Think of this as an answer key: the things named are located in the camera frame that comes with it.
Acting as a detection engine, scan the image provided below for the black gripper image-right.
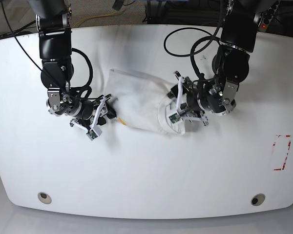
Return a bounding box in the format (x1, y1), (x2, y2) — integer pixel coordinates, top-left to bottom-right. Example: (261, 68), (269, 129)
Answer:
(167, 84), (205, 118)

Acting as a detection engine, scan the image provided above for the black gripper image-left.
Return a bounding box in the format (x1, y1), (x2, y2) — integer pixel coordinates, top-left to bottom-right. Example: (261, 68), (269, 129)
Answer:
(74, 100), (117, 126)

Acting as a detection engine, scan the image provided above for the white printed T-shirt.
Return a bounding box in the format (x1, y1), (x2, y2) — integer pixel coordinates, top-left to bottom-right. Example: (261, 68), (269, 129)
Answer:
(105, 69), (186, 135)

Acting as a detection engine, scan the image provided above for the red tape rectangle marker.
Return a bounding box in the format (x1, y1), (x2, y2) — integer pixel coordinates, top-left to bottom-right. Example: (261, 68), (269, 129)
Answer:
(270, 135), (292, 171)

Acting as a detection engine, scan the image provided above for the black power strip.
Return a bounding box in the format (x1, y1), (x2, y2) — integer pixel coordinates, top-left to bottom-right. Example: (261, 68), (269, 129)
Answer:
(258, 0), (280, 32)

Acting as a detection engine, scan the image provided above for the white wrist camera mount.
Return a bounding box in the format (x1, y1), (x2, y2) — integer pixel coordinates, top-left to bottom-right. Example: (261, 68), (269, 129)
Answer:
(167, 71), (209, 126)
(70, 94), (111, 141)

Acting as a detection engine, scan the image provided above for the black cable of image-left arm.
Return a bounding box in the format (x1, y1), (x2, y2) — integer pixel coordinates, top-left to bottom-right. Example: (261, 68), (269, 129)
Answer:
(68, 47), (94, 100)

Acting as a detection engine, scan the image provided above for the yellow cable on floor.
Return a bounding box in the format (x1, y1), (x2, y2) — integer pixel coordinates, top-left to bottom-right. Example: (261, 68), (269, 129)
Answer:
(73, 11), (118, 29)

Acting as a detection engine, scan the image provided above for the left table cable grommet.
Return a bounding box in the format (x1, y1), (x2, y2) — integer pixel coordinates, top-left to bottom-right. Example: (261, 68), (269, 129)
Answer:
(38, 192), (52, 204)

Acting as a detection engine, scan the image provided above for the table cable grommet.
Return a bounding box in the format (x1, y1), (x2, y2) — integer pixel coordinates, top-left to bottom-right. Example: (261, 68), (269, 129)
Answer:
(38, 192), (52, 204)
(251, 194), (266, 206)

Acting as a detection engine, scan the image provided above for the right table cable grommet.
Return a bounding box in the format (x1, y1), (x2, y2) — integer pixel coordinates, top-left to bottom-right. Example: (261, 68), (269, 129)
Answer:
(251, 194), (266, 206)

